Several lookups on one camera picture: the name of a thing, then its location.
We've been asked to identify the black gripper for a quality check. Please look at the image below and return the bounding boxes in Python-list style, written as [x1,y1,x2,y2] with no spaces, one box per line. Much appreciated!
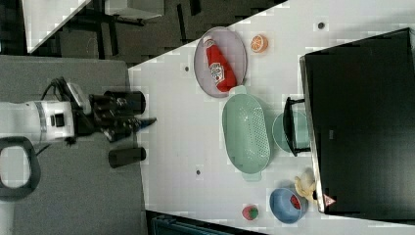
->
[68,83,157,142]

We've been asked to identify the mint green strainer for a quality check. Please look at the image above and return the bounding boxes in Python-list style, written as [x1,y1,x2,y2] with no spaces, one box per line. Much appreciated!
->
[222,85,271,182]

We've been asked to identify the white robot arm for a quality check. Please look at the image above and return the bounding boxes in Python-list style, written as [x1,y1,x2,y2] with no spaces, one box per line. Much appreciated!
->
[1,77,157,145]

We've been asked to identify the black cylinder holder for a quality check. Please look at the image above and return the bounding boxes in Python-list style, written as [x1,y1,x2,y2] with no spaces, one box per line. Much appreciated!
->
[104,91,146,116]
[109,147,147,168]

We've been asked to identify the red ketchup bottle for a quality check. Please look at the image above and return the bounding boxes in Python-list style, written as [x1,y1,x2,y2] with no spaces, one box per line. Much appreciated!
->
[203,36,237,92]

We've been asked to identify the grey round plate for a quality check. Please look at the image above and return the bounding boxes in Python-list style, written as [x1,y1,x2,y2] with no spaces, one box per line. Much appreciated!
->
[194,26,247,98]

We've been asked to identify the red strawberry toy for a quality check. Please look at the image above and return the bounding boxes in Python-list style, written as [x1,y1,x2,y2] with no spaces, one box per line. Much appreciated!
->
[242,205,258,220]

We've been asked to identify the orange slice toy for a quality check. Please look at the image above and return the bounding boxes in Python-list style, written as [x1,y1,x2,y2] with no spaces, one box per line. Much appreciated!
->
[251,34,268,53]

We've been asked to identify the blue bowl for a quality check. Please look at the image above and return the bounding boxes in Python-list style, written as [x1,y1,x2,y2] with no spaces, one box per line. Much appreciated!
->
[269,188,308,224]

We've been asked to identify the red fruit in bowl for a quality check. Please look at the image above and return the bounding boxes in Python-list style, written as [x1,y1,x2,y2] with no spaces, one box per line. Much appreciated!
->
[290,195,300,210]

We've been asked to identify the peeled banana toy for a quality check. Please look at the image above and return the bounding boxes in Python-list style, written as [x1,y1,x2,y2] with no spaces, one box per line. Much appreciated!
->
[295,171,317,204]

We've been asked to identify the black toaster oven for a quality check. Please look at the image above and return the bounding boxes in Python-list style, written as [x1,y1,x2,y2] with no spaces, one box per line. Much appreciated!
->
[300,27,415,224]

